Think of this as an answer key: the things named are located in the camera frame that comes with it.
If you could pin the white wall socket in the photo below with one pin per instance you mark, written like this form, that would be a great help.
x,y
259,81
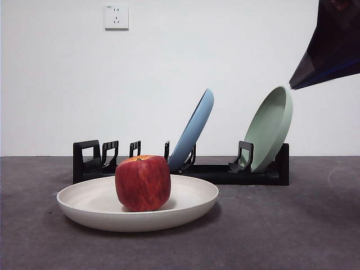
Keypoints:
x,y
117,17

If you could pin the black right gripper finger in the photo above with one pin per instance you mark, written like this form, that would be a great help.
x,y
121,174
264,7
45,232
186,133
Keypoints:
x,y
337,74
334,36

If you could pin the black plastic plate rack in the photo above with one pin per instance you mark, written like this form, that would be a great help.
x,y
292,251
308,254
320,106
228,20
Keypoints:
x,y
225,175

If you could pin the cream pale yellow plate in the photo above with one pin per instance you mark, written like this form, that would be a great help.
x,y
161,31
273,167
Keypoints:
x,y
92,208

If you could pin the pale green plate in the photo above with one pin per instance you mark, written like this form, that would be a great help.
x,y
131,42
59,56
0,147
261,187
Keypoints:
x,y
270,126

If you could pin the light blue plate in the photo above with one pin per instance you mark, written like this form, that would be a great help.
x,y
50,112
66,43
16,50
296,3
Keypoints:
x,y
194,132

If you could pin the red apple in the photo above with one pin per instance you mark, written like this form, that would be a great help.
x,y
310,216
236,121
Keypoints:
x,y
143,182

